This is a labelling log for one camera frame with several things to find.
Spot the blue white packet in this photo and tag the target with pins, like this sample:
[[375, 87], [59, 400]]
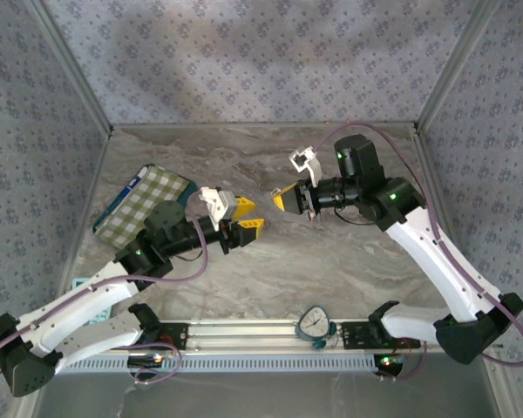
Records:
[[133, 183]]

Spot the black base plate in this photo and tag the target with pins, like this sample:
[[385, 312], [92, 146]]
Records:
[[181, 335], [353, 335]]

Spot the aluminium frame post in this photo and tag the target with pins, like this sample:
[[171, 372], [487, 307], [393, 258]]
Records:
[[457, 65], [72, 65]]

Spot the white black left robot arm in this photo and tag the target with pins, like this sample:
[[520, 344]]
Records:
[[69, 313]]

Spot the left electronics board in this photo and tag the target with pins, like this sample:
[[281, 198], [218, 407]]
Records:
[[146, 360]]

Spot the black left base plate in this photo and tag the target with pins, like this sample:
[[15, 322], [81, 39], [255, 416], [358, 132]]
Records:
[[181, 335]]

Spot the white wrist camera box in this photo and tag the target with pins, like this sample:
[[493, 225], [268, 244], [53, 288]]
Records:
[[311, 167], [215, 202]]

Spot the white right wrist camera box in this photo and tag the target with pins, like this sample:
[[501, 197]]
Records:
[[311, 167]]

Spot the right electronics board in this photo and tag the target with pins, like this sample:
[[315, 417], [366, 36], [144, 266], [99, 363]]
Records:
[[388, 363]]

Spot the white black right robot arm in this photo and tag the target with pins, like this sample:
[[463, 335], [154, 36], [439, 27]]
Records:
[[440, 261]]

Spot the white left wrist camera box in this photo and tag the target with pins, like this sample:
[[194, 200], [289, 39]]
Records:
[[215, 202]]

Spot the teal calculator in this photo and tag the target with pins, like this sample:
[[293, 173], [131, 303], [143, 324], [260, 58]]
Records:
[[79, 282]]

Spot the teal alarm clock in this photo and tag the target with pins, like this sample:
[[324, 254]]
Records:
[[314, 322]]

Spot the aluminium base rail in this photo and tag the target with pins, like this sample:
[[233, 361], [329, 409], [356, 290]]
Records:
[[244, 335]]

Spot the electronics board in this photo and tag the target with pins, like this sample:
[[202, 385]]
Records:
[[388, 363], [146, 360]]

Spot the aluminium table edge rail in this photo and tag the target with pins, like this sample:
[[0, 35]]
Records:
[[423, 150], [104, 150]]

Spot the green checked cloth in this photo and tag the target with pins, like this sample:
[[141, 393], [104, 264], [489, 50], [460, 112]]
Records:
[[144, 200]]

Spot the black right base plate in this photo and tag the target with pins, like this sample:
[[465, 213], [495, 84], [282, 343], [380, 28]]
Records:
[[353, 335]]

